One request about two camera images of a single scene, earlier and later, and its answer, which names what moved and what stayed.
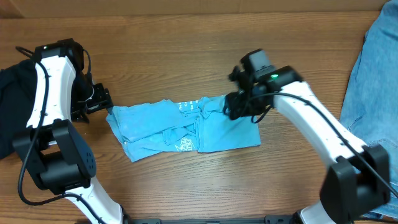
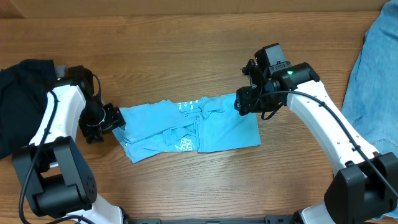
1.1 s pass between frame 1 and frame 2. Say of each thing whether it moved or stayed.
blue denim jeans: stayed
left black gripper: moved
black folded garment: stayed
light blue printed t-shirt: stayed
